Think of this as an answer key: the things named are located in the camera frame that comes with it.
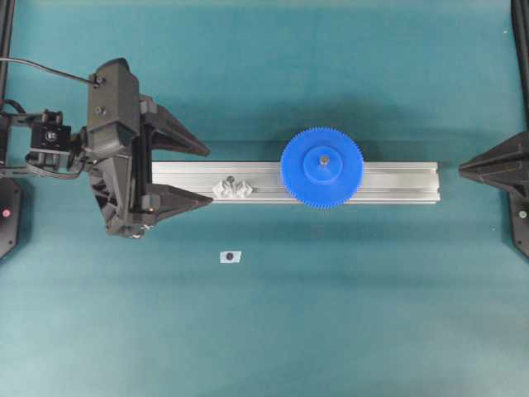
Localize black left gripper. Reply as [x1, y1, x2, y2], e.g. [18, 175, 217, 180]
[85, 94, 213, 239]

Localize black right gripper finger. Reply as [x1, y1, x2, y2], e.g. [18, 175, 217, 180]
[459, 131, 528, 170]
[459, 170, 528, 199]

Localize large blue plastic gear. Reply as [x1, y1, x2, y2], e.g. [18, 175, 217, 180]
[279, 127, 365, 209]

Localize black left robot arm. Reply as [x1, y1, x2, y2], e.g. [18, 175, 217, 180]
[1, 95, 212, 238]

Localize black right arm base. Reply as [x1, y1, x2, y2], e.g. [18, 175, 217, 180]
[507, 192, 529, 259]

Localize small white marker sticker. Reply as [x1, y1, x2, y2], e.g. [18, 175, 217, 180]
[219, 251, 242, 264]

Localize clear bracket with short shaft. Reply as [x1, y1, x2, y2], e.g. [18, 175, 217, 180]
[212, 175, 253, 199]

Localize black left wrist camera housing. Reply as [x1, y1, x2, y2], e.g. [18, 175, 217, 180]
[85, 58, 141, 160]

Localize long aluminium extrusion rail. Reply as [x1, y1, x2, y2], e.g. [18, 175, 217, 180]
[152, 161, 441, 204]

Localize black right frame post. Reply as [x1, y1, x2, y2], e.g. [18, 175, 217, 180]
[511, 0, 528, 94]

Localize black frame post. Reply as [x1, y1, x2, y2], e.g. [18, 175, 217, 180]
[511, 0, 528, 94]
[0, 0, 16, 100]

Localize black camera cable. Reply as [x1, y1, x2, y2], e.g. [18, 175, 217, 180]
[0, 56, 100, 87]

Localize black left frame post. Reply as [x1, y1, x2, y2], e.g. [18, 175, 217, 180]
[0, 0, 16, 100]

